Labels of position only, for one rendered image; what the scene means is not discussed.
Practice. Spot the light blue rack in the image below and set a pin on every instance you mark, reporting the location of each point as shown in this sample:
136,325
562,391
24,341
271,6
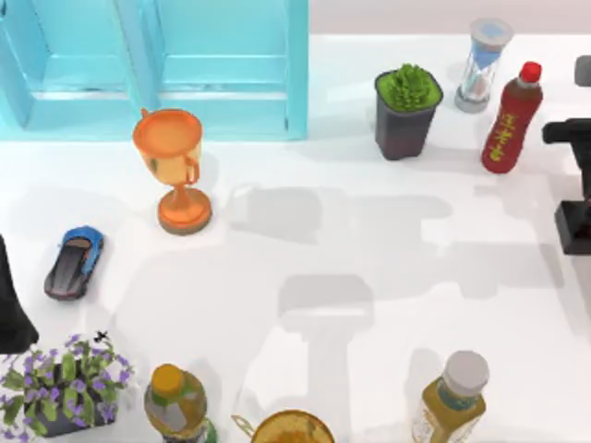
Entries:
221,69

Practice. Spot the purple flower plant pot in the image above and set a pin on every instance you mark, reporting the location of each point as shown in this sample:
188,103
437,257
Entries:
69,392

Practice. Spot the red bottle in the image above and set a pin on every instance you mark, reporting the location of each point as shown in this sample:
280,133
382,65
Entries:
508,129

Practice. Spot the orange trophy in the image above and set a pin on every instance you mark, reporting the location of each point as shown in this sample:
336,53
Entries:
168,138

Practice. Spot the green plant in grey pot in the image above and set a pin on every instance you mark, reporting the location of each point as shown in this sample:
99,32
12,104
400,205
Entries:
404,120

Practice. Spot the yellow-capped green bottle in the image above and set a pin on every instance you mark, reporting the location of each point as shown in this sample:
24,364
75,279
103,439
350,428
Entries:
173,401

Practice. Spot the blue and grey toy car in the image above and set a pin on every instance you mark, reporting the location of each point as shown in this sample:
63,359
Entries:
74,265

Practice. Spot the blue and grey hourglass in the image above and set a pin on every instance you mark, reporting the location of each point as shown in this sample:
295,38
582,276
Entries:
482,60

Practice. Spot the gold trophy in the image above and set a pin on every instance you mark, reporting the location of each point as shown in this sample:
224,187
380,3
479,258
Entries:
291,429

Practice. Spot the white-capped yellow bottle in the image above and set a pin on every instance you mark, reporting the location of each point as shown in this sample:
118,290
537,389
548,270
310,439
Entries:
454,406

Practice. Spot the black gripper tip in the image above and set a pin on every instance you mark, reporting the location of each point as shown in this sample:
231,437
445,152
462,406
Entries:
11,314

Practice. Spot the grey rounded box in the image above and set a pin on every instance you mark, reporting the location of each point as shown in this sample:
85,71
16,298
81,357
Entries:
584,71

